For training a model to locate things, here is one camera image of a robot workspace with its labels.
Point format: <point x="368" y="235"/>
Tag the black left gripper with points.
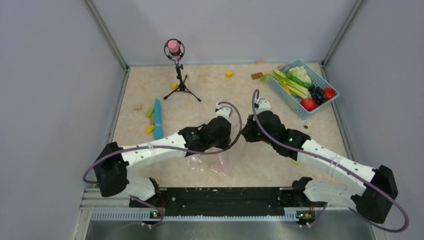
<point x="225" y="144"/>

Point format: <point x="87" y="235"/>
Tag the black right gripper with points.
<point x="247" y="131"/>

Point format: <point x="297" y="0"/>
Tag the clear zip top bag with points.
<point x="222" y="163"/>

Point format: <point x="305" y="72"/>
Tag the light blue plastic basket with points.
<point x="293" y="101"/>

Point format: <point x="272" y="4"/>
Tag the green chili pepper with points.
<point x="296" y="80"/>

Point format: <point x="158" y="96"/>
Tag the black grape bunch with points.
<point x="317" y="94"/>

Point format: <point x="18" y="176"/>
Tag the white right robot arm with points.
<point x="360" y="187"/>

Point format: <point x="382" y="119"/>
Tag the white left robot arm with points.
<point x="117" y="166"/>

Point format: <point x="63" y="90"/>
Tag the light green lego brick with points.
<point x="297" y="163"/>

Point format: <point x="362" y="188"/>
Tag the brown brick block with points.
<point x="257" y="75"/>

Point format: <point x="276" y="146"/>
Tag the yellow banana pepper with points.
<point x="286" y="86"/>

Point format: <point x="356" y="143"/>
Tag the teal silicone tool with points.
<point x="158" y="131"/>

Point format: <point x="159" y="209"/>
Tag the yellow cube block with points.
<point x="229" y="74"/>

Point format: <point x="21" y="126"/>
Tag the red tomato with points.
<point x="308" y="104"/>

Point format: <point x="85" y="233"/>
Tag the yellow block near tool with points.
<point x="150" y="129"/>

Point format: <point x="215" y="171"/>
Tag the green block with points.
<point x="149" y="112"/>

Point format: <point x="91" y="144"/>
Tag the white cauliflower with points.
<point x="300" y="72"/>

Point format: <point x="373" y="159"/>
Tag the red pepper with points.
<point x="329" y="93"/>

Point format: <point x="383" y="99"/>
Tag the pink microphone on tripod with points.
<point x="174" y="50"/>

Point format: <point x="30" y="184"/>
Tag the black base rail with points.
<point x="229" y="201"/>

